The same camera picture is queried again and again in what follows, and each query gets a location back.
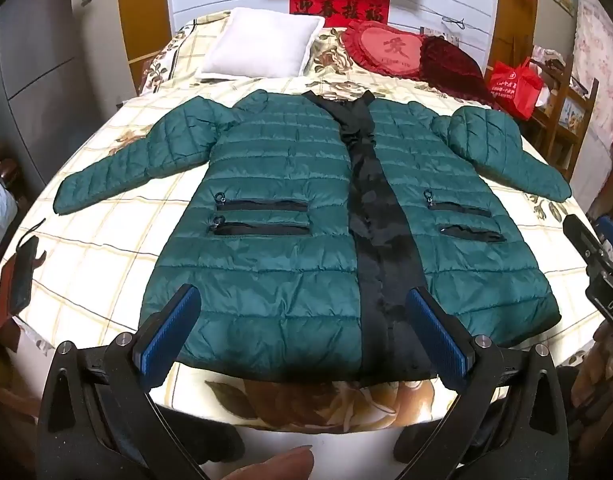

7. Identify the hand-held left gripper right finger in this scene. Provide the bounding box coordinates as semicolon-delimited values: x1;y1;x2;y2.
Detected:
401;286;569;480

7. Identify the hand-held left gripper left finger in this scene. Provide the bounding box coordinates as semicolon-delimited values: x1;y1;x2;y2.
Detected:
38;284;212;480

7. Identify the green quilted puffer jacket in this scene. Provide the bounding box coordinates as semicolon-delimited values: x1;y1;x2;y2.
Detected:
53;89;572;378

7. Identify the person's right hand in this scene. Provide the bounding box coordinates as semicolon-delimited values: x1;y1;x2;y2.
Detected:
571;355;613;461

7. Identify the person's left hand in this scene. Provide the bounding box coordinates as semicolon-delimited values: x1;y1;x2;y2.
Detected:
224;445;315;480

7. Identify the bed with floral checked sheet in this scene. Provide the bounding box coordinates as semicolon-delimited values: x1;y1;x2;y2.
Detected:
0;10;607;433

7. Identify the wooden shelf rack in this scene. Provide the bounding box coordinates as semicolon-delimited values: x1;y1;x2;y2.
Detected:
529;52;599;181

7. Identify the red shopping bag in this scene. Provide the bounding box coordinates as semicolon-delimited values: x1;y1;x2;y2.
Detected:
489;57;544;121

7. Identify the pink floral hanging cloth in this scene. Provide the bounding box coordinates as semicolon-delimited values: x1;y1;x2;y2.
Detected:
576;0;613;151

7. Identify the dark red velvet pillow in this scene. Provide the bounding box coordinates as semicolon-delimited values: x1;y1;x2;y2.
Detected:
419;35;497;106

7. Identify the red heart-shaped pillow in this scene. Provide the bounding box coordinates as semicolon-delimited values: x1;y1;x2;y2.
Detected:
342;21;429;81

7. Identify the grey refrigerator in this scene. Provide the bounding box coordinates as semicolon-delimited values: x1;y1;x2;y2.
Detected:
0;0;90;196

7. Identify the white square pillow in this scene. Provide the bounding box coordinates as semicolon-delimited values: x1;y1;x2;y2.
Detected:
195;7;326;81

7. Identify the dark phone with strap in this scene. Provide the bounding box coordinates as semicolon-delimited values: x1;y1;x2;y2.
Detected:
4;217;47;313

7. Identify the black wall cable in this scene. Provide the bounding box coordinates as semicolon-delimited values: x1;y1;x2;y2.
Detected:
416;7;482;36

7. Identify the red wall banner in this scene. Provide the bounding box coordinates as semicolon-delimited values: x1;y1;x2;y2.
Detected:
290;0;391;28

